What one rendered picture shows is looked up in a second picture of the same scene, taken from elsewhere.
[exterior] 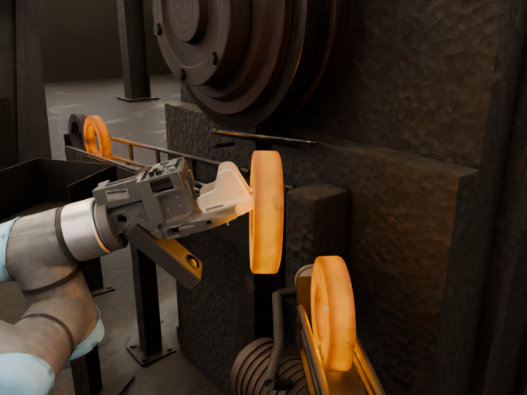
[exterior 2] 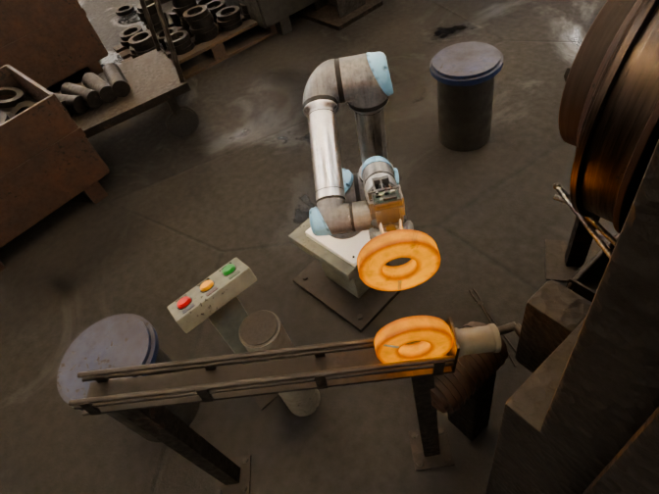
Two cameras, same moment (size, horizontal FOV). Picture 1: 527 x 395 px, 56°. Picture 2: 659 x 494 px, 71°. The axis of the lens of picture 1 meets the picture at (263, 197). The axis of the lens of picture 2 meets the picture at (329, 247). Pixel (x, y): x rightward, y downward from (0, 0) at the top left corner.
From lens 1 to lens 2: 0.95 m
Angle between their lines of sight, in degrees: 83
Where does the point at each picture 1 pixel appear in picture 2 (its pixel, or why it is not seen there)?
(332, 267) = (402, 322)
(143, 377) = not seen: hidden behind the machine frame
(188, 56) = not seen: hidden behind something
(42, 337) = (336, 217)
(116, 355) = not seen: hidden behind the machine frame
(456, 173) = (512, 401)
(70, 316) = (360, 218)
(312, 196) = (534, 299)
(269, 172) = (372, 245)
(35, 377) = (318, 226)
